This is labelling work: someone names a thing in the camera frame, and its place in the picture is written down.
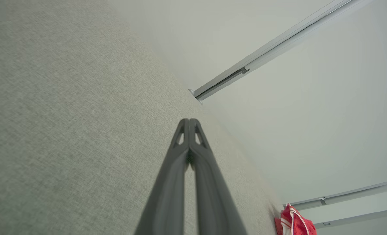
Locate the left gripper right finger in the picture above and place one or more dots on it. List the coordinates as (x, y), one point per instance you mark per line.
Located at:
(213, 195)

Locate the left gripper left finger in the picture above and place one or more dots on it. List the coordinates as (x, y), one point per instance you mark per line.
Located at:
(167, 195)

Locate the red shorts white Bulls lettering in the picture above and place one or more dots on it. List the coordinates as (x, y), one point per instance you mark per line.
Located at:
(296, 222)

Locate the grey partition rail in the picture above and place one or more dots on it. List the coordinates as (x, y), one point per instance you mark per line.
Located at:
(359, 217)
(343, 195)

